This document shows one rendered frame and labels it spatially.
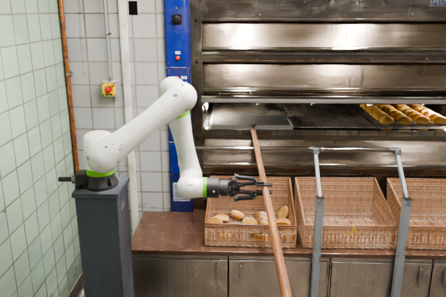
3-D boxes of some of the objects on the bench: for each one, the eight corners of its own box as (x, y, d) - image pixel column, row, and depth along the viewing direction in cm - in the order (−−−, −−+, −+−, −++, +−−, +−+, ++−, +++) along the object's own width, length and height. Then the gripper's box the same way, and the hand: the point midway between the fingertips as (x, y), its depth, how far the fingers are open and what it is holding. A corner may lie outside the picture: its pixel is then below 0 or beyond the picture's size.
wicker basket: (381, 213, 307) (385, 176, 299) (463, 215, 304) (469, 178, 297) (406, 250, 260) (411, 207, 252) (504, 252, 257) (512, 209, 250)
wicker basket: (209, 211, 310) (209, 174, 303) (289, 213, 308) (291, 176, 300) (203, 246, 264) (202, 205, 256) (297, 249, 261) (299, 207, 253)
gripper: (220, 168, 201) (271, 168, 201) (220, 200, 206) (270, 201, 205) (219, 174, 194) (273, 175, 194) (219, 207, 198) (271, 207, 198)
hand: (264, 188), depth 199 cm, fingers closed on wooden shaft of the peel, 3 cm apart
